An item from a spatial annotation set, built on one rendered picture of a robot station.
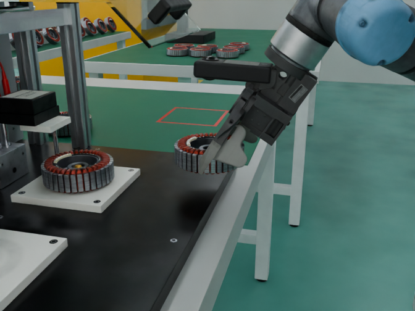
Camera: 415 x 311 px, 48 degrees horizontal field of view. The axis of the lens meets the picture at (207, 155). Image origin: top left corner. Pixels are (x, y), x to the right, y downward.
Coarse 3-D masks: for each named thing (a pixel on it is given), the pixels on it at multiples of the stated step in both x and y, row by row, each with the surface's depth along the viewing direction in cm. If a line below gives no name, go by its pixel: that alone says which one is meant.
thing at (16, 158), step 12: (12, 144) 79; (24, 144) 79; (0, 156) 74; (12, 156) 77; (24, 156) 80; (0, 168) 74; (12, 168) 77; (24, 168) 80; (0, 180) 74; (12, 180) 77
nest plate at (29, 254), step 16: (0, 240) 57; (16, 240) 57; (32, 240) 57; (48, 240) 57; (64, 240) 57; (0, 256) 54; (16, 256) 54; (32, 256) 54; (48, 256) 54; (0, 272) 51; (16, 272) 51; (32, 272) 51; (0, 288) 48; (16, 288) 49; (0, 304) 46
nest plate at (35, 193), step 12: (120, 168) 80; (132, 168) 80; (36, 180) 75; (120, 180) 75; (132, 180) 77; (24, 192) 71; (36, 192) 71; (48, 192) 71; (84, 192) 71; (96, 192) 71; (108, 192) 71; (120, 192) 73; (36, 204) 69; (48, 204) 69; (60, 204) 68; (72, 204) 67; (84, 204) 67; (96, 204) 67; (108, 204) 69
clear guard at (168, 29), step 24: (0, 0) 61; (24, 0) 60; (48, 0) 59; (72, 0) 58; (96, 0) 58; (120, 0) 60; (144, 0) 67; (144, 24) 61; (168, 24) 68; (192, 24) 78
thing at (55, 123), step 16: (16, 96) 70; (32, 96) 70; (48, 96) 72; (0, 112) 70; (16, 112) 70; (32, 112) 69; (48, 112) 72; (32, 128) 70; (48, 128) 69; (0, 144) 76
